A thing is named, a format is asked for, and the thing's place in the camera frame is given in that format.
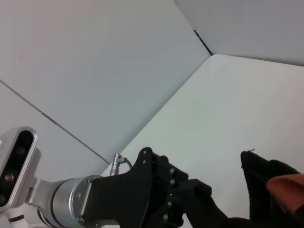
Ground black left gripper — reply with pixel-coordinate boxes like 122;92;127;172
82;147;189;228

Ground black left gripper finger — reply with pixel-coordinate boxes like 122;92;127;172
152;153;212;200

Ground black food bag orange handles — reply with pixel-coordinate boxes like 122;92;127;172
185;149;304;228

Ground left gripper cable metal plug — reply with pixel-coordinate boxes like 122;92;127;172
109;153;133;177

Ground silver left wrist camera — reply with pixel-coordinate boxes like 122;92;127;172
0;126;42;212

